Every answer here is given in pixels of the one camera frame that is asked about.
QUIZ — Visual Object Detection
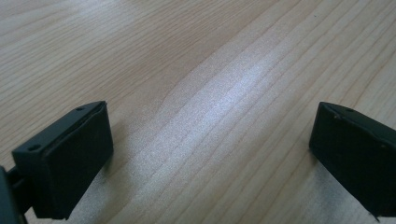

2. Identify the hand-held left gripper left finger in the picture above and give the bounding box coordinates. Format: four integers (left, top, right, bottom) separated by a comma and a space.
11, 100, 114, 221

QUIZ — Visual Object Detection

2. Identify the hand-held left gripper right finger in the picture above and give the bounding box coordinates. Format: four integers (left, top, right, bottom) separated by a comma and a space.
308, 101, 396, 218

